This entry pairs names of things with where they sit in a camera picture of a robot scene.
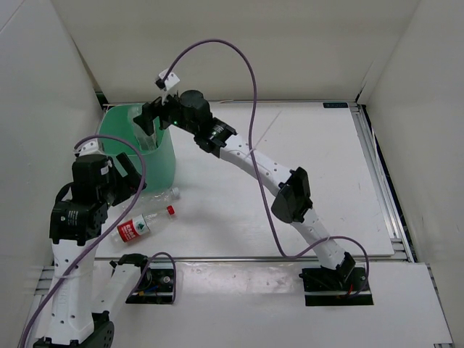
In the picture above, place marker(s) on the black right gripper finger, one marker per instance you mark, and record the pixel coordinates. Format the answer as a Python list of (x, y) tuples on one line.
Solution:
[(164, 115), (149, 118)]

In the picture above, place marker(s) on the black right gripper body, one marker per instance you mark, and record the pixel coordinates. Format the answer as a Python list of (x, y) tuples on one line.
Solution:
[(174, 100)]

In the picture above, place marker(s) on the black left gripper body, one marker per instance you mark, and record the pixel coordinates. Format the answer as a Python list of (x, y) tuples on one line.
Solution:
[(116, 190)]

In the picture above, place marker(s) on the clear red cap bottle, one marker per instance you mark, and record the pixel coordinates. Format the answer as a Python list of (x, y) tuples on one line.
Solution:
[(139, 227)]

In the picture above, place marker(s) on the clear Pepsi label bottle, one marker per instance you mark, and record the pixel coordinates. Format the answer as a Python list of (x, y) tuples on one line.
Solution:
[(146, 143)]

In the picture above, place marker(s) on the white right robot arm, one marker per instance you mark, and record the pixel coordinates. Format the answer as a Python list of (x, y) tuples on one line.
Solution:
[(290, 188)]

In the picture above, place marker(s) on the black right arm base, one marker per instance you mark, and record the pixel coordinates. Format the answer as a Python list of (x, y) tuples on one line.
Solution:
[(321, 290)]

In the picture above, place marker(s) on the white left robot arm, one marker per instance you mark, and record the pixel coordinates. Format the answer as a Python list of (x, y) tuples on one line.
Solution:
[(76, 229)]

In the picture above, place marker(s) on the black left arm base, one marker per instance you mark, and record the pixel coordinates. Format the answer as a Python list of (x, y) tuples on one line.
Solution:
[(157, 286)]

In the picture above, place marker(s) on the green plastic bin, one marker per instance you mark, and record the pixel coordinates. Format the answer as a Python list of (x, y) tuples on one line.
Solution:
[(160, 162)]

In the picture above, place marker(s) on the clear white cap bottle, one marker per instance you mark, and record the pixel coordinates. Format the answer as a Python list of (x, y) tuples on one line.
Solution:
[(167, 196)]

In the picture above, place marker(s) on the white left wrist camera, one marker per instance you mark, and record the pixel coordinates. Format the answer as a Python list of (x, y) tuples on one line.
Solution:
[(90, 147)]

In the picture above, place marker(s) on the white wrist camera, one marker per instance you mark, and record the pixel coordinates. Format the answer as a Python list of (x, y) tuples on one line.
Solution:
[(167, 81), (90, 147)]

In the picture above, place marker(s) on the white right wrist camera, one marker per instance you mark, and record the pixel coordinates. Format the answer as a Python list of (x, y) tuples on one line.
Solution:
[(167, 81)]

